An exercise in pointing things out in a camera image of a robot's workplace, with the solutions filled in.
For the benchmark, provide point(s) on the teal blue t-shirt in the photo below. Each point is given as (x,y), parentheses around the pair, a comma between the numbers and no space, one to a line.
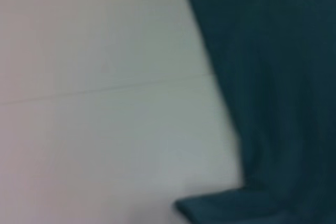
(275,103)

